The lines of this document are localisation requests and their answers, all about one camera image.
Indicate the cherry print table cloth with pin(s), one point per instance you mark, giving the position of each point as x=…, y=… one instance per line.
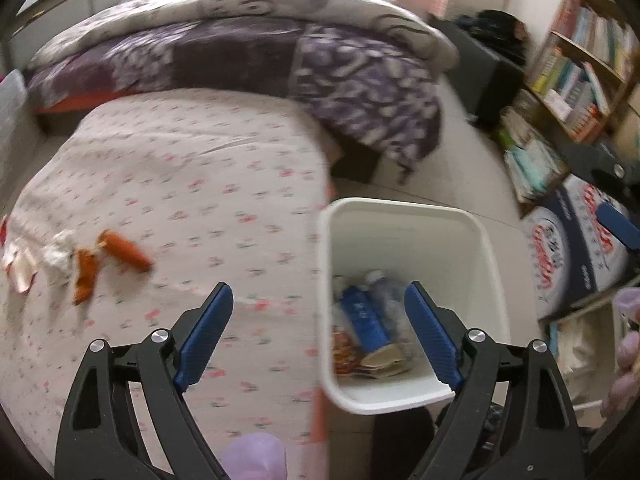
x=213, y=186

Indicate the black bag on cabinet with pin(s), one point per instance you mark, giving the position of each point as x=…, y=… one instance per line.
x=498, y=30

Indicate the orange peel piece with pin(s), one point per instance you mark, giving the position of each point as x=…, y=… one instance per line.
x=87, y=271

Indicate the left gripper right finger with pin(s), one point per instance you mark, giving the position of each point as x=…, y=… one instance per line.
x=511, y=417

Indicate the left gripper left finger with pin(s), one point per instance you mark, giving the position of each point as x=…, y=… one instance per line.
x=99, y=435

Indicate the white plastic trash bin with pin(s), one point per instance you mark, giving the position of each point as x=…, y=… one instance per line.
x=444, y=261

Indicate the printed cardboard box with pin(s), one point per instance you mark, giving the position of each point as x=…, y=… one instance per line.
x=573, y=256

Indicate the purple gloved hand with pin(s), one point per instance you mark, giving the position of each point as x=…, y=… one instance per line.
x=626, y=385

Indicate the wooden bookshelf with books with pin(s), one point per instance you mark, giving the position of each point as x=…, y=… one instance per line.
x=574, y=93

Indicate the red snack wrapper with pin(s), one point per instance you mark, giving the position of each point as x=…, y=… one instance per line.
x=17, y=261

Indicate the purple gloved left hand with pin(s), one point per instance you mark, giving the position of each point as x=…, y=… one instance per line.
x=255, y=456

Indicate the black cabinet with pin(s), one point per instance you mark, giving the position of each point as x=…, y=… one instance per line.
x=484, y=80

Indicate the red snack carton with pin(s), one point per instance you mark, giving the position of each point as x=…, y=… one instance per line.
x=347, y=354

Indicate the blue toothpaste box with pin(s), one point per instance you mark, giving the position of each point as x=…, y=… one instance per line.
x=360, y=311

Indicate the purple patterned duvet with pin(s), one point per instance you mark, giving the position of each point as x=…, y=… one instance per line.
x=367, y=70

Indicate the crumpled white tissue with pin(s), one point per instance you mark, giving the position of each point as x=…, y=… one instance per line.
x=58, y=255

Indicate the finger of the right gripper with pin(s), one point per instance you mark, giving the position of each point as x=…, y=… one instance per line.
x=599, y=164

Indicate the grey bed headboard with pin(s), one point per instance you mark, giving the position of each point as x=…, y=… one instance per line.
x=80, y=5

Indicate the orange sausage wrapper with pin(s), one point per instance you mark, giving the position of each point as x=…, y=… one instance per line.
x=124, y=251

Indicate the grey checked covered nightstand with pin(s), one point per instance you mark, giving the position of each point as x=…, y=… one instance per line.
x=15, y=137

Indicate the clear plastic water bottle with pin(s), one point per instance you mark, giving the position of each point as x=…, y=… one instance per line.
x=388, y=300

